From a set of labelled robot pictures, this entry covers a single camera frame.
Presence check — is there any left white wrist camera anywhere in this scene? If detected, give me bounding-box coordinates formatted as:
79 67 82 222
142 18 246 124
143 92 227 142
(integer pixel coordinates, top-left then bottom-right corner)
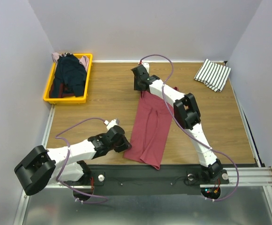
103 119 120 130

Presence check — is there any aluminium extrusion frame rail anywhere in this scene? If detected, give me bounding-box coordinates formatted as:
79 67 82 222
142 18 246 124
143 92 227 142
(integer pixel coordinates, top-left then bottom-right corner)
13 105 55 225

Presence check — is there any black white striped tank top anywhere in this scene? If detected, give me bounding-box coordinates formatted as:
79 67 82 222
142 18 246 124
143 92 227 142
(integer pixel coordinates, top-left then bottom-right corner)
194 59 231 92

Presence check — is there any dark navy tank top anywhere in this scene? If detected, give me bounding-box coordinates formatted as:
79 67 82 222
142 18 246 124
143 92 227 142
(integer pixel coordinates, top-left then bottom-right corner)
49 55 88 98

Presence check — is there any pale pink tank top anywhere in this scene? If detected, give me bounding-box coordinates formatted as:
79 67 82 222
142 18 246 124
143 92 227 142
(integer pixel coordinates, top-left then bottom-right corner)
51 52 90 72

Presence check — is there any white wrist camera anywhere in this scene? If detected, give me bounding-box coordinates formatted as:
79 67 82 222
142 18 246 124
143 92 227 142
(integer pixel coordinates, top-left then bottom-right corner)
103 119 120 130
139 61 150 73

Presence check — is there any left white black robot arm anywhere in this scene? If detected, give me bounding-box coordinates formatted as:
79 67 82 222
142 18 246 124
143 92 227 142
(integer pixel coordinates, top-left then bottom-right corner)
14 125 132 196

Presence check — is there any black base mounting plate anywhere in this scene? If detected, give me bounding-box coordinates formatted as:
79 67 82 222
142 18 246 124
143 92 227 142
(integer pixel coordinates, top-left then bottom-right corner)
60 165 229 196

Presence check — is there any maroon tank top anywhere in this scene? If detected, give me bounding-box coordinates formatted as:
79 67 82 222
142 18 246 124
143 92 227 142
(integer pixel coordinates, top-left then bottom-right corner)
124 91 173 170

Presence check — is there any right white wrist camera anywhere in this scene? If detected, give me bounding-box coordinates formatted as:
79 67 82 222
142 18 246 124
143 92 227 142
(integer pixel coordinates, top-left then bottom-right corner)
139 61 150 73

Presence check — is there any yellow plastic bin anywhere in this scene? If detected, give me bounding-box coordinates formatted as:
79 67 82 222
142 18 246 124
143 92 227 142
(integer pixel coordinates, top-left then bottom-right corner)
43 53 93 104

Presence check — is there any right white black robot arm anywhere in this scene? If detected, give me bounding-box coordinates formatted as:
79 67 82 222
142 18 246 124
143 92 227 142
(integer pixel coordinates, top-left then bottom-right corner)
131 65 223 183

